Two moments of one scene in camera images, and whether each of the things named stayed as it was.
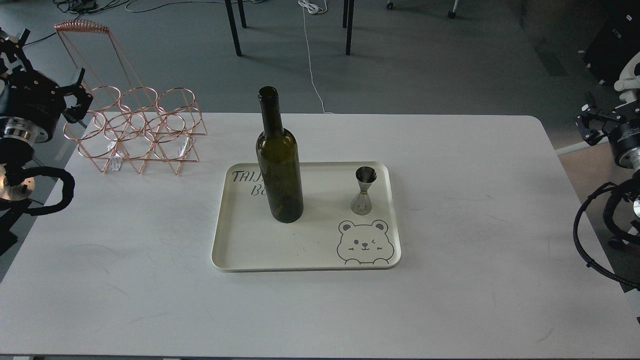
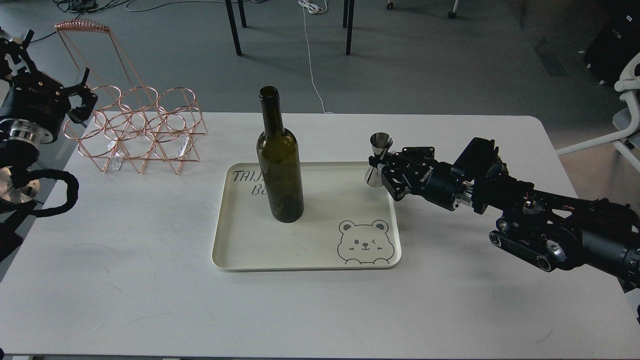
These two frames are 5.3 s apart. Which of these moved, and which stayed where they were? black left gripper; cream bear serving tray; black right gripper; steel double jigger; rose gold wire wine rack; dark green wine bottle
Moved: steel double jigger; black right gripper
Stayed: cream bear serving tray; black left gripper; dark green wine bottle; rose gold wire wine rack
